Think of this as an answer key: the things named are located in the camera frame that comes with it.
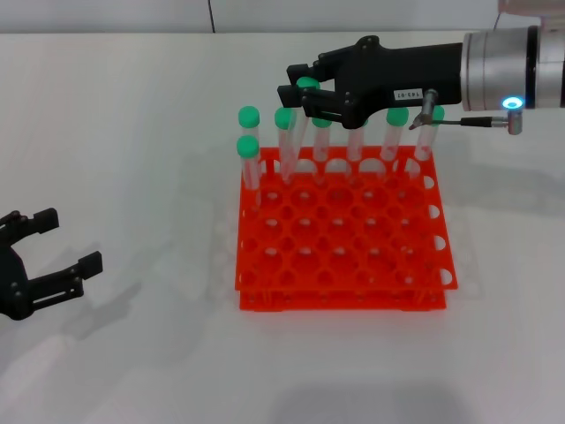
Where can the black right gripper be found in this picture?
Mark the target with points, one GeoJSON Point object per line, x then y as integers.
{"type": "Point", "coordinates": [397, 75]}

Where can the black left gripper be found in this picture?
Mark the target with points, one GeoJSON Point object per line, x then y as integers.
{"type": "Point", "coordinates": [13, 287]}

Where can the clear tube with green cap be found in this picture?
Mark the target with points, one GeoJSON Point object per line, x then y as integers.
{"type": "Point", "coordinates": [355, 146]}
{"type": "Point", "coordinates": [284, 118]}
{"type": "Point", "coordinates": [247, 146]}
{"type": "Point", "coordinates": [295, 148]}
{"type": "Point", "coordinates": [248, 117]}
{"type": "Point", "coordinates": [321, 146]}
{"type": "Point", "coordinates": [396, 117]}
{"type": "Point", "coordinates": [426, 143]}

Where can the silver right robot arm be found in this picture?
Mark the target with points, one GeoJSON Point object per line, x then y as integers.
{"type": "Point", "coordinates": [494, 66]}

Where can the orange plastic test tube rack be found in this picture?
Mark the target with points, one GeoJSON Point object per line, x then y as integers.
{"type": "Point", "coordinates": [353, 247]}

